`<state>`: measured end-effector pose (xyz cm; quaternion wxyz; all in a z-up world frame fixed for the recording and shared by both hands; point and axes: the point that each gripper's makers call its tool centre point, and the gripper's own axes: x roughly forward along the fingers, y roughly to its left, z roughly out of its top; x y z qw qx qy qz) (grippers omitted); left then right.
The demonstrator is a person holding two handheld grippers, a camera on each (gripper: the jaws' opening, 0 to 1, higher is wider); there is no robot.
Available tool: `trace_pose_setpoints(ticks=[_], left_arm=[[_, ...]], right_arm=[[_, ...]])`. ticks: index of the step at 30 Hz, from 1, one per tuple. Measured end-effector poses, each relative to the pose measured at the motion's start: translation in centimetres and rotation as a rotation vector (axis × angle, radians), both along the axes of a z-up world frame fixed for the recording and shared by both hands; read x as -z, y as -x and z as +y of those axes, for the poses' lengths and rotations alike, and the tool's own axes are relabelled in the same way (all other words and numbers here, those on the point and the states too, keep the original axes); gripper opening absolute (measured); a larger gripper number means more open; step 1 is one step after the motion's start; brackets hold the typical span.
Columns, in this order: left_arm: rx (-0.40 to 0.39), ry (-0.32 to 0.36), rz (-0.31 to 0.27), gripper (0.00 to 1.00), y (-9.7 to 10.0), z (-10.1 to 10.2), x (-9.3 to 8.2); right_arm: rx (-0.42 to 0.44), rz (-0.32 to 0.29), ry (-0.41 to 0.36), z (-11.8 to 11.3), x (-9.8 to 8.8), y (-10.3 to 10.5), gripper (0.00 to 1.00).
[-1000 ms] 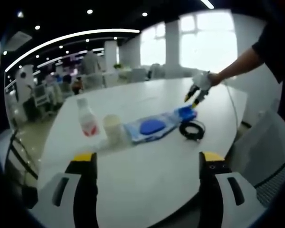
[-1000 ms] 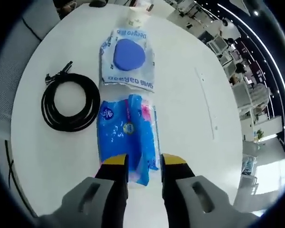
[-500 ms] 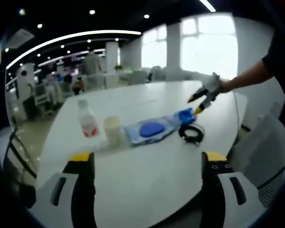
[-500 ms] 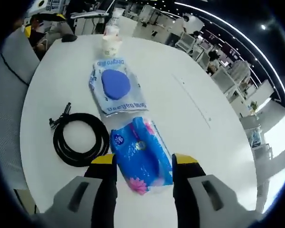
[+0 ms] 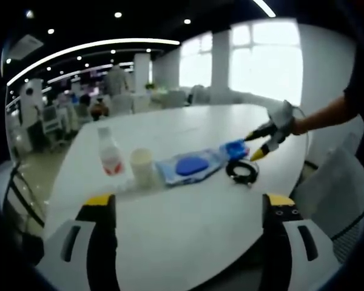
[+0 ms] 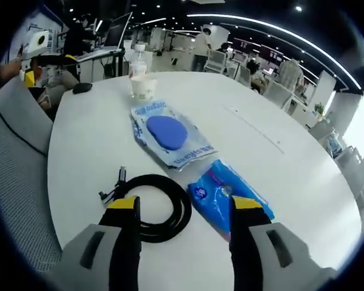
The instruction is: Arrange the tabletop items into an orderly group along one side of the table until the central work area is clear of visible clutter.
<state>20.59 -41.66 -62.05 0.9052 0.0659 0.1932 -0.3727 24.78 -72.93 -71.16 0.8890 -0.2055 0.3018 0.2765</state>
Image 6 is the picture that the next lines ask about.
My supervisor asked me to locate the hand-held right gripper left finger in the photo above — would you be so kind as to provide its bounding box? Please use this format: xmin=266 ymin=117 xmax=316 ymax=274
xmin=59 ymin=196 xmax=144 ymax=291

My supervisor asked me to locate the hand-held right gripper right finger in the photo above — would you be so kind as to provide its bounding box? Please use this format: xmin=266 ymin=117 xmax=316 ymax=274
xmin=229 ymin=195 xmax=337 ymax=291

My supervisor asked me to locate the black computer mouse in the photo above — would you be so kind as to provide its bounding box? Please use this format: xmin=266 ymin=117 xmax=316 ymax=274
xmin=72 ymin=82 xmax=93 ymax=95

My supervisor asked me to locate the blue tissue packet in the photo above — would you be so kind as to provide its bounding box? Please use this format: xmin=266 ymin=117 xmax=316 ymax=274
xmin=187 ymin=159 xmax=275 ymax=243

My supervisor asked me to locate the black cable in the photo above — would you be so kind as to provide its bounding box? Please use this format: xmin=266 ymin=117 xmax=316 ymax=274
xmin=98 ymin=165 xmax=192 ymax=243

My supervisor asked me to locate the clear plastic water bottle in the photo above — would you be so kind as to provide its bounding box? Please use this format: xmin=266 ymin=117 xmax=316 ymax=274
xmin=128 ymin=44 xmax=149 ymax=80

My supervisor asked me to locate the white paper cup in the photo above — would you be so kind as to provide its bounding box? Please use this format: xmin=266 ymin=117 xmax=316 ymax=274
xmin=130 ymin=75 xmax=158 ymax=101

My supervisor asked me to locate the wipes packet with blue lid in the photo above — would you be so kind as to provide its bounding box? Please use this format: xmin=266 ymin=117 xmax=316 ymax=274
xmin=129 ymin=101 xmax=218 ymax=171

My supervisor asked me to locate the white blue display board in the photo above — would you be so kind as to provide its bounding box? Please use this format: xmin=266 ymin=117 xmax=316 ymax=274
xmin=5 ymin=4 xmax=64 ymax=61

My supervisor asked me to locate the black laptop stand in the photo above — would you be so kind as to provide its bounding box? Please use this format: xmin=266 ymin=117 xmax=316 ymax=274
xmin=77 ymin=51 xmax=125 ymax=83

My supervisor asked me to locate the open laptop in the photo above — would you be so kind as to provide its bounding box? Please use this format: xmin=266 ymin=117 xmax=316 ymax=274
xmin=75 ymin=12 xmax=133 ymax=61

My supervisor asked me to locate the white table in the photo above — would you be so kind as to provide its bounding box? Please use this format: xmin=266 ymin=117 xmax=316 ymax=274
xmin=47 ymin=71 xmax=363 ymax=273

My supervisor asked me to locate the grey mesh office chair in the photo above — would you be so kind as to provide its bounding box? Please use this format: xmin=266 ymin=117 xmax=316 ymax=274
xmin=0 ymin=77 xmax=64 ymax=279

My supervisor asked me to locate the white low cabinet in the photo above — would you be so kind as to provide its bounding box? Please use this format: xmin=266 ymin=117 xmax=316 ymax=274
xmin=291 ymin=104 xmax=319 ymax=128

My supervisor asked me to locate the white office chair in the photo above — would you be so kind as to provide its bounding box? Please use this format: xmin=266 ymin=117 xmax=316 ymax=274
xmin=235 ymin=65 xmax=251 ymax=85
xmin=204 ymin=50 xmax=227 ymax=73
xmin=266 ymin=81 xmax=294 ymax=109

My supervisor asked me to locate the large bright window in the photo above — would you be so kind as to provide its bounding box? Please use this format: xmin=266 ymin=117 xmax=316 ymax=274
xmin=341 ymin=90 xmax=364 ymax=160

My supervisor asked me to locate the curved ceiling light strip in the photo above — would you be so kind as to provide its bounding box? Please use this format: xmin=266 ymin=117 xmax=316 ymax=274
xmin=186 ymin=13 xmax=363 ymax=90

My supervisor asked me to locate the white table cable slot cover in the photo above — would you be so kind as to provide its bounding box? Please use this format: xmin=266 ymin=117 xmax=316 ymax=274
xmin=221 ymin=104 xmax=286 ymax=155

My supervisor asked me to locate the wall screen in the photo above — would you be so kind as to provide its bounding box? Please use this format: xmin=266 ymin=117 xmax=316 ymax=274
xmin=260 ymin=45 xmax=285 ymax=61

